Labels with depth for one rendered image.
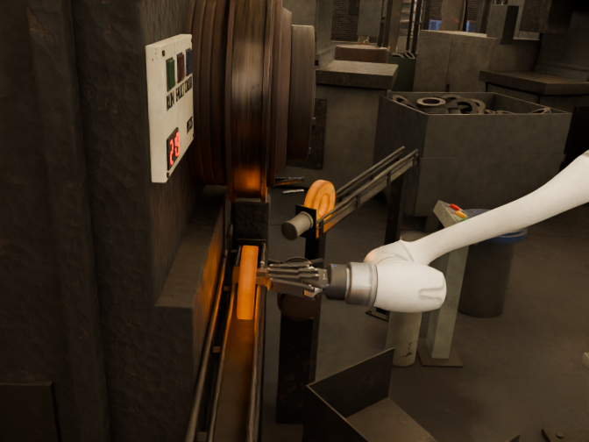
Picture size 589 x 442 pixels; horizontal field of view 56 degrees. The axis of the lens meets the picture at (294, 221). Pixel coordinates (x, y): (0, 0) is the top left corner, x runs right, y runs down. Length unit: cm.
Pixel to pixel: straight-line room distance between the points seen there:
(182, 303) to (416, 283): 51
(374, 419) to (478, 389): 121
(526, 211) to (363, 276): 37
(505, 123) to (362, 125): 94
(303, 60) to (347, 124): 282
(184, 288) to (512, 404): 156
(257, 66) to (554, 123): 298
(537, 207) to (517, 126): 241
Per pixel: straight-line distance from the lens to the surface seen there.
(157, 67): 75
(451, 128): 339
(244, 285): 110
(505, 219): 127
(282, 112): 105
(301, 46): 111
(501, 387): 229
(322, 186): 171
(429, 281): 117
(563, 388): 239
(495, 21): 513
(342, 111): 389
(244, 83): 99
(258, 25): 103
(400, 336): 219
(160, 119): 76
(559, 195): 126
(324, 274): 118
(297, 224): 164
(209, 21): 107
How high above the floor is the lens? 130
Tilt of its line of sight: 22 degrees down
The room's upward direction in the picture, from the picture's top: 3 degrees clockwise
